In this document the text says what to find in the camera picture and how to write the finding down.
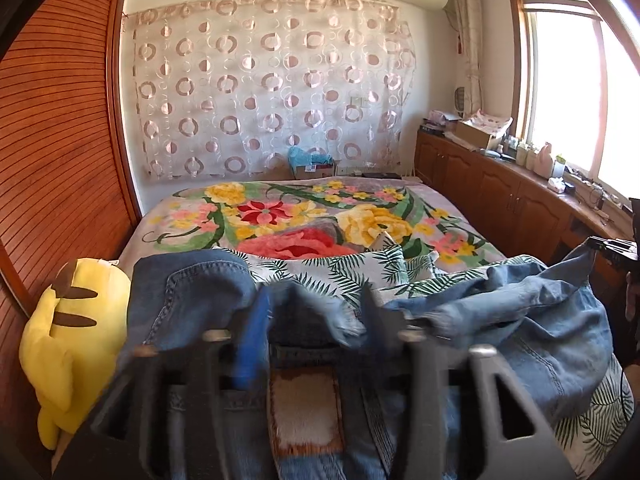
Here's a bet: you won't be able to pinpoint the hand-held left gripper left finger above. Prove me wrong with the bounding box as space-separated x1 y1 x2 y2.
52 290 281 480

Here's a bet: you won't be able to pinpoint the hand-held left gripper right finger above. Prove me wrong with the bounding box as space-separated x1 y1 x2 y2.
360 285 576 480

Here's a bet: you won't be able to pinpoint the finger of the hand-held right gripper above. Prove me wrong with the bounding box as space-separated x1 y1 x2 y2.
586 234 640 266

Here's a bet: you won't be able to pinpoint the blue denim pants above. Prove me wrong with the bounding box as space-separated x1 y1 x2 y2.
117 245 623 480

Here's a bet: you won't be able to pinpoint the palm leaf print sheet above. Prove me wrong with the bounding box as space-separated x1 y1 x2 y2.
215 245 636 480

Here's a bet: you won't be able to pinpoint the long wooden cabinet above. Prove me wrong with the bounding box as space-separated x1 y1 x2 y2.
415 130 636 306

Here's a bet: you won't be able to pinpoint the floral blanket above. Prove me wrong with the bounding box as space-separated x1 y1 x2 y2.
117 177 508 271

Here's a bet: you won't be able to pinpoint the small cardboard box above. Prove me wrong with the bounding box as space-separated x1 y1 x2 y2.
292 160 335 181

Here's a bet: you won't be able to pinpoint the open cardboard box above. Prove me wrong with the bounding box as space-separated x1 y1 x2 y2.
455 110 513 151

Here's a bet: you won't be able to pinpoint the yellow plush toy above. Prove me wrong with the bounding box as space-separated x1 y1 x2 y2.
20 257 133 451

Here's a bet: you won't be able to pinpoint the light blue cloth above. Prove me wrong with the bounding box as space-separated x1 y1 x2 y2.
287 147 331 168

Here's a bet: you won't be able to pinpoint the sheer circle pattern curtain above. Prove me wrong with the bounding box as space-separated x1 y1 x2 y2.
122 0 418 181

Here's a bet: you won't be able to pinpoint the pale patterned window drape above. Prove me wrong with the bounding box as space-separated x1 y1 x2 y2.
450 0 483 116

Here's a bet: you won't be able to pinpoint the wooden slatted wardrobe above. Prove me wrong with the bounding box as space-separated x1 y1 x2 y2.
0 0 143 461

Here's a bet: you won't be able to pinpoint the wooden frame window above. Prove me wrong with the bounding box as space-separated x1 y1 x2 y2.
505 0 640 201

